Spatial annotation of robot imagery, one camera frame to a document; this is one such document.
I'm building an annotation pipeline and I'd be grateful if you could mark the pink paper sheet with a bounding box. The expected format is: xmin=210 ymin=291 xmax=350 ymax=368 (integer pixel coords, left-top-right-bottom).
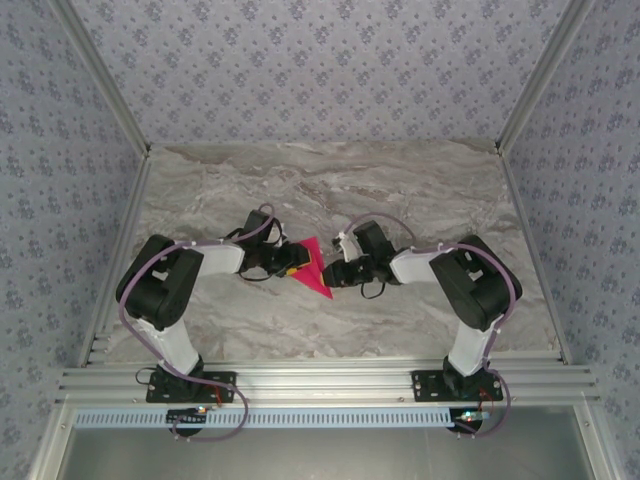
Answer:
xmin=289 ymin=235 xmax=335 ymax=300

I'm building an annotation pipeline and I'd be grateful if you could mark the grey metal sheet panel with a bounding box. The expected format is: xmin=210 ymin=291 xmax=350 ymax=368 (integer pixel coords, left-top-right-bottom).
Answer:
xmin=53 ymin=426 xmax=599 ymax=480

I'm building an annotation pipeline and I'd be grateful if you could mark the small black electronics board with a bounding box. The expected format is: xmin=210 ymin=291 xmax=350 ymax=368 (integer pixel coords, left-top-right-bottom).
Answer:
xmin=166 ymin=406 xmax=208 ymax=428
xmin=448 ymin=407 xmax=494 ymax=436

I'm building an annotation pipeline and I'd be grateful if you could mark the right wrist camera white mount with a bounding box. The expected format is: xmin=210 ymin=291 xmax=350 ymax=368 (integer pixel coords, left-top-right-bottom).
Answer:
xmin=333 ymin=230 xmax=359 ymax=264

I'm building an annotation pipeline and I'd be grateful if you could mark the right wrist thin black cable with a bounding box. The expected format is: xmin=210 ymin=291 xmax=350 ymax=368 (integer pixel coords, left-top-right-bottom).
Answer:
xmin=360 ymin=279 xmax=387 ymax=302

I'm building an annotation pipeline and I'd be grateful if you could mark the aluminium mounting rail beam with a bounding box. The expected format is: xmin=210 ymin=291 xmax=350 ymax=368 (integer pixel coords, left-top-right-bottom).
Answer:
xmin=55 ymin=363 xmax=601 ymax=406

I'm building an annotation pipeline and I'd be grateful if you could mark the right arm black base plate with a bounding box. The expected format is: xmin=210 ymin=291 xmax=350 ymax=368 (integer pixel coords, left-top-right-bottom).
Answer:
xmin=409 ymin=368 xmax=504 ymax=403

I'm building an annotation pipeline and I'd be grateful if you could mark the grey slotted cable duct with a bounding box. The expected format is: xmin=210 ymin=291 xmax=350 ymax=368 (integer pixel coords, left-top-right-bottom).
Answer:
xmin=73 ymin=406 xmax=494 ymax=430

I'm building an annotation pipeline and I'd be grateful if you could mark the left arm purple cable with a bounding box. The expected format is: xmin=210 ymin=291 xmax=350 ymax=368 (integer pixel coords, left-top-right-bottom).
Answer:
xmin=118 ymin=201 xmax=250 ymax=442

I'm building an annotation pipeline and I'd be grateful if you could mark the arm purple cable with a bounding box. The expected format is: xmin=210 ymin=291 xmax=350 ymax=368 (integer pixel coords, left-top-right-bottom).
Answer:
xmin=118 ymin=201 xmax=250 ymax=442
xmin=346 ymin=211 xmax=519 ymax=440

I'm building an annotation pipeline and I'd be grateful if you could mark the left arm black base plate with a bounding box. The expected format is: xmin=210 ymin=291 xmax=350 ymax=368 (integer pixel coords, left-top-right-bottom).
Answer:
xmin=145 ymin=372 xmax=238 ymax=404

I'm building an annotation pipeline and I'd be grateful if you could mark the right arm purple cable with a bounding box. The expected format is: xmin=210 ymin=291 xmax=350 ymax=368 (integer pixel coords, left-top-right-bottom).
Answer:
xmin=346 ymin=211 xmax=519 ymax=440

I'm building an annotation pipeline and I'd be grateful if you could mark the aluminium frame post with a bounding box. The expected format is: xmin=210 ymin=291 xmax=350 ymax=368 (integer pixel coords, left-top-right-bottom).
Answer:
xmin=48 ymin=0 xmax=153 ymax=157
xmin=493 ymin=0 xmax=597 ymax=152

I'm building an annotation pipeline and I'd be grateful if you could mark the short aluminium frame beam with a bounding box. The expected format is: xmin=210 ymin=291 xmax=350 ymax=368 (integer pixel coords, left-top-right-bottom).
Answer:
xmin=573 ymin=402 xmax=619 ymax=480
xmin=28 ymin=403 xmax=77 ymax=480

